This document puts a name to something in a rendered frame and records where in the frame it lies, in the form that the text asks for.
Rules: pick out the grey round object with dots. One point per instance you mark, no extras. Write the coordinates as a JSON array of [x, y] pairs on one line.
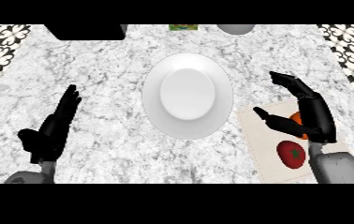
[[236, 29]]

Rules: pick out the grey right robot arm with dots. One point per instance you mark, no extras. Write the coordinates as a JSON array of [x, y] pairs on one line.
[[332, 165]]

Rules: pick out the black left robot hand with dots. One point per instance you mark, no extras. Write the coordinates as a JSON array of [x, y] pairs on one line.
[[51, 131]]

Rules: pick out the red tomato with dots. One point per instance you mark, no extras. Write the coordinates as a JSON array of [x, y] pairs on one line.
[[291, 154]]

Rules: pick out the black appliance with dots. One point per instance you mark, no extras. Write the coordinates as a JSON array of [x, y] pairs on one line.
[[87, 31]]

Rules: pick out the white oval plate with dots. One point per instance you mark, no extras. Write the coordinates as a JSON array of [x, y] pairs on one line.
[[188, 96]]

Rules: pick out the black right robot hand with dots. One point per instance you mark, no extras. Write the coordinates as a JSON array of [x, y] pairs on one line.
[[313, 112]]

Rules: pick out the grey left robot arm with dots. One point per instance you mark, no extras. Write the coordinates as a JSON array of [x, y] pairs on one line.
[[34, 174]]

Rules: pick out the green box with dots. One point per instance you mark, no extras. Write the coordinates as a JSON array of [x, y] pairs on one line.
[[183, 27]]

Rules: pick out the beige placemat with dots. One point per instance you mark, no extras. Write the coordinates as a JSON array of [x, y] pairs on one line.
[[267, 152]]

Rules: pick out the orange squash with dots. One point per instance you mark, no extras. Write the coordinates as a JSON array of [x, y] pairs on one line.
[[297, 117]]

